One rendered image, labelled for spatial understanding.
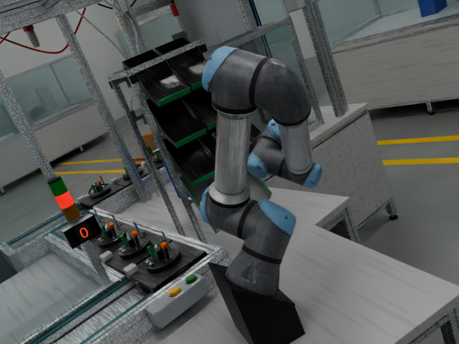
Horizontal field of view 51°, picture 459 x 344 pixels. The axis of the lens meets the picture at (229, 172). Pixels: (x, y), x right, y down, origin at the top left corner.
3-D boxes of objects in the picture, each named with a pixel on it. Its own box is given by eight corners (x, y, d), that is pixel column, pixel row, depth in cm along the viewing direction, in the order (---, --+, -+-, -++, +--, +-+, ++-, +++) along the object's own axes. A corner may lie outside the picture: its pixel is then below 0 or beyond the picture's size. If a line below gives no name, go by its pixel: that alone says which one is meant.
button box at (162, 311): (211, 291, 165) (204, 276, 163) (161, 330, 154) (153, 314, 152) (200, 286, 170) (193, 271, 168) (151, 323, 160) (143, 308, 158)
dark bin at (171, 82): (190, 93, 174) (187, 75, 169) (159, 107, 170) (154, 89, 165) (156, 65, 193) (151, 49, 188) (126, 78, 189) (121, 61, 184)
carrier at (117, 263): (174, 243, 199) (162, 217, 196) (124, 276, 188) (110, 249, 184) (148, 234, 219) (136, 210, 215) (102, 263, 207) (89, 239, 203)
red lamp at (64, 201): (76, 203, 171) (70, 190, 169) (63, 209, 168) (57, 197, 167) (72, 201, 175) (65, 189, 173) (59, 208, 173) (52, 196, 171)
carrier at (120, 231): (148, 234, 219) (136, 210, 216) (102, 263, 208) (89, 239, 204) (126, 226, 239) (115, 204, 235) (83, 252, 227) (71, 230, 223)
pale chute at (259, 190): (270, 198, 196) (272, 192, 192) (244, 213, 191) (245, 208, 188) (231, 149, 208) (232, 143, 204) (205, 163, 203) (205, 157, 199)
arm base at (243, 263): (285, 299, 132) (298, 266, 131) (239, 290, 125) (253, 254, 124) (260, 278, 145) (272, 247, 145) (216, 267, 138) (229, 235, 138)
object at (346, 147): (399, 216, 341) (367, 102, 315) (294, 311, 287) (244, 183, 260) (328, 205, 397) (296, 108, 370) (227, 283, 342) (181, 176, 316)
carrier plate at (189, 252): (207, 255, 179) (205, 250, 178) (154, 293, 167) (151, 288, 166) (175, 244, 198) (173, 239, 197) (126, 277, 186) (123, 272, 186)
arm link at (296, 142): (320, 59, 104) (326, 168, 146) (274, 47, 108) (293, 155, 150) (297, 101, 100) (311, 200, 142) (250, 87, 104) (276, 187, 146)
